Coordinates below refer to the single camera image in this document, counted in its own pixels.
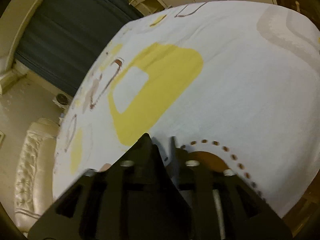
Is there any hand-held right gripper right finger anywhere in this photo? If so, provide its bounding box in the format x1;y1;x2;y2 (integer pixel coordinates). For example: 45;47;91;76
171;136;293;240

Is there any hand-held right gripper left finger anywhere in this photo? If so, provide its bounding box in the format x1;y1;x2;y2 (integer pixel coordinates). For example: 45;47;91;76
27;140;148;240

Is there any cream tufted leather headboard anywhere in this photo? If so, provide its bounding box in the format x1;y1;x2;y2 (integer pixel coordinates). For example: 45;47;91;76
14;117;60;233

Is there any small white fan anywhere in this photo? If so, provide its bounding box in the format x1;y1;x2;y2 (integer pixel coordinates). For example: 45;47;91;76
53;93;71;109

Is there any printed white bed sheet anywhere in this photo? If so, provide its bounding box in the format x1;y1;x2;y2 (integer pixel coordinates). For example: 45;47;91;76
52;1;320;218

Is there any dark blue curtain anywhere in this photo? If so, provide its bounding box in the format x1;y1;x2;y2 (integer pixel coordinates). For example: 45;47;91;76
15;0;143;98

